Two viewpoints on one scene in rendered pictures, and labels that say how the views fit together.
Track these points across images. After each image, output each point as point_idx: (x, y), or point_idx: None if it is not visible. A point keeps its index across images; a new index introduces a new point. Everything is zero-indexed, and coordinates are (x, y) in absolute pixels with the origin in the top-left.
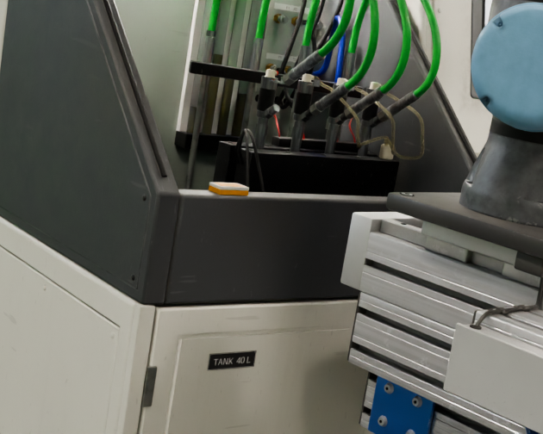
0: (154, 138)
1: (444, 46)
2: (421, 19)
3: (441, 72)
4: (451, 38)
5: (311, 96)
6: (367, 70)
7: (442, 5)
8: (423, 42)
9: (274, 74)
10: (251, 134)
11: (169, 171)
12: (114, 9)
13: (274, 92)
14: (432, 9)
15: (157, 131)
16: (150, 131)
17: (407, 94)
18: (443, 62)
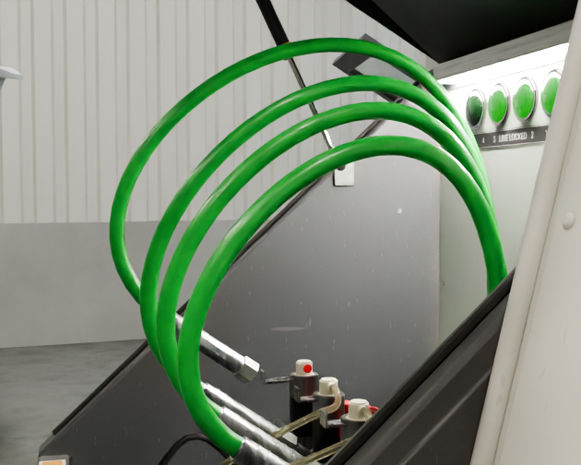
0: (93, 398)
1: (554, 356)
2: (518, 256)
3: (525, 453)
4: None
5: (317, 423)
6: (155, 355)
7: None
8: (502, 334)
9: (297, 369)
10: (181, 441)
11: (60, 431)
12: (231, 267)
13: (292, 400)
14: (235, 222)
15: (101, 392)
16: (95, 389)
17: (266, 448)
18: (539, 415)
